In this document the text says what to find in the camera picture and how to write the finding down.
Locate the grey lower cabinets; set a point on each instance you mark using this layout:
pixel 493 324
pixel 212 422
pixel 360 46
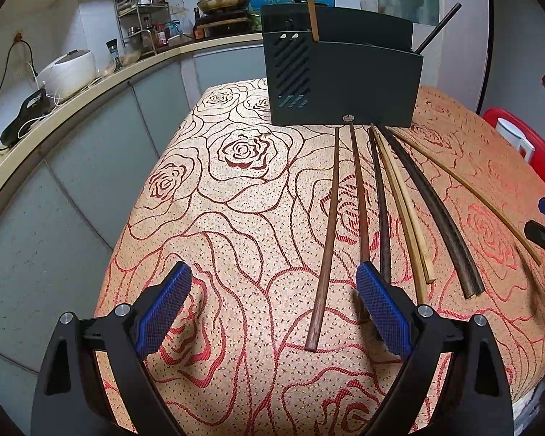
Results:
pixel 72 181

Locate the rose printed tablecloth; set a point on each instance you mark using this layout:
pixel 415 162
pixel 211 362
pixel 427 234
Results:
pixel 254 236

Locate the dark brown chopstick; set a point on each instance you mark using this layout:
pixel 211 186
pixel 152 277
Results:
pixel 382 218

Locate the golden wok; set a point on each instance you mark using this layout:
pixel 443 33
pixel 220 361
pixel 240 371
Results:
pixel 222 1

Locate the black countertop appliance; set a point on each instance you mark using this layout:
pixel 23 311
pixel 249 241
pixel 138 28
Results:
pixel 25 116

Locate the white rice cooker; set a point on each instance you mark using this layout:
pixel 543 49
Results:
pixel 68 75

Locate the light bamboo chopstick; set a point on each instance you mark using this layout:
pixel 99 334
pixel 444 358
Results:
pixel 418 236
pixel 309 4
pixel 504 211
pixel 408 236

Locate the metal spice rack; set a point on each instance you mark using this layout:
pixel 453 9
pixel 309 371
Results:
pixel 141 13

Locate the brown wooden chopstick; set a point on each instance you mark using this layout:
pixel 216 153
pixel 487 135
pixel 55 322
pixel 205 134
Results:
pixel 359 190
pixel 331 218

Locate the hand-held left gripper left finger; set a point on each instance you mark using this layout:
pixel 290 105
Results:
pixel 163 309

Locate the white electric kettle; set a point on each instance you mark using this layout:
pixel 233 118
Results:
pixel 511 134

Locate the orange wall hook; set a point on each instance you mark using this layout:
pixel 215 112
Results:
pixel 17 35

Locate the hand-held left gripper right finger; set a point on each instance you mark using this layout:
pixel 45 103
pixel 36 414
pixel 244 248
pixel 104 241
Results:
pixel 384 309

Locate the black induction cooker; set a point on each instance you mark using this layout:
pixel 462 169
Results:
pixel 222 22

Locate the black utensil holder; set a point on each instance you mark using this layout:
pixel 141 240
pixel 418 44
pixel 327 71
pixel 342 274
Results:
pixel 368 86

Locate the beige kitchen counter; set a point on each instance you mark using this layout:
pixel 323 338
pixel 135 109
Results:
pixel 95 95

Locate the black pepper grinder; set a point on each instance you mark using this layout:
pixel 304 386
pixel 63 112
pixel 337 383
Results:
pixel 114 54

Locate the black chopstick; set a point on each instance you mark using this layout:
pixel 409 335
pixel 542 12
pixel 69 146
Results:
pixel 452 218
pixel 438 27
pixel 439 220

